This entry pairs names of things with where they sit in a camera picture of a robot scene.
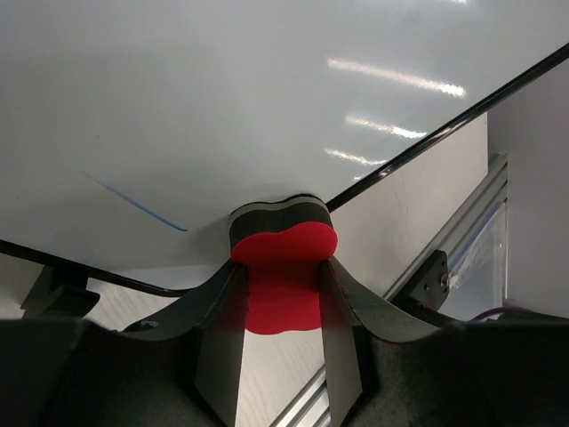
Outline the red bone-shaped eraser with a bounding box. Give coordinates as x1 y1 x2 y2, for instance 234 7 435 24
228 193 338 335

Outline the aluminium mounting rail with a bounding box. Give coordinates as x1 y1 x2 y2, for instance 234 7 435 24
276 155 508 426

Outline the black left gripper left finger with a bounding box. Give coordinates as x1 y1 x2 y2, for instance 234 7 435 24
1 262 247 426

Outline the black-framed small whiteboard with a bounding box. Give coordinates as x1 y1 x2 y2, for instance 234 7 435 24
1 1 568 291

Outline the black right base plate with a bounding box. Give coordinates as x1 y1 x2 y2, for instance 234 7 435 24
410 250 450 310

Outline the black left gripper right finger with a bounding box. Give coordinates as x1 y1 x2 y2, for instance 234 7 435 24
319 260 568 426

